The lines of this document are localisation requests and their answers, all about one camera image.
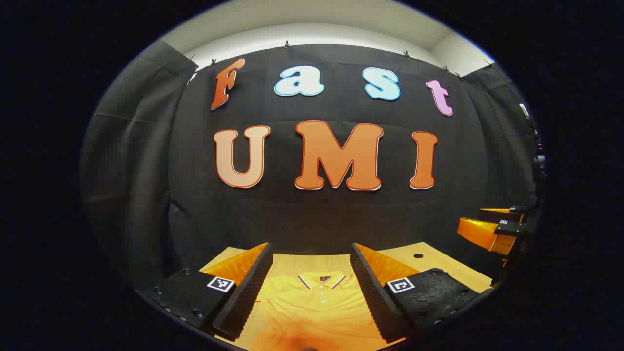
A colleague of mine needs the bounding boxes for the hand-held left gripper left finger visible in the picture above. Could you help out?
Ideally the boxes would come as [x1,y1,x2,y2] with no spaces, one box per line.
[139,242,274,342]

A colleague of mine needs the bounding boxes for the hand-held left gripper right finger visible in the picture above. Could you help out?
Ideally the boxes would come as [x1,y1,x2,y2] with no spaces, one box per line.
[350,242,494,344]

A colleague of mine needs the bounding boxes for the orange T-shirt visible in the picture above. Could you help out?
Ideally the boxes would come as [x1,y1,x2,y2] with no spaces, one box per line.
[239,272,408,351]

